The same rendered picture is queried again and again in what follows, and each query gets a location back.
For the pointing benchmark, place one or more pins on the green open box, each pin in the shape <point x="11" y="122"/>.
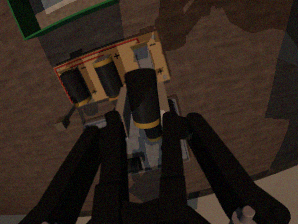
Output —
<point x="39" y="17"/>

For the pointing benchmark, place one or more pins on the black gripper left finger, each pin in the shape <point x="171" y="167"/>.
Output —
<point x="63" y="199"/>

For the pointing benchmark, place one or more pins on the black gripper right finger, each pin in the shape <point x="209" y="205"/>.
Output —
<point x="242" y="200"/>

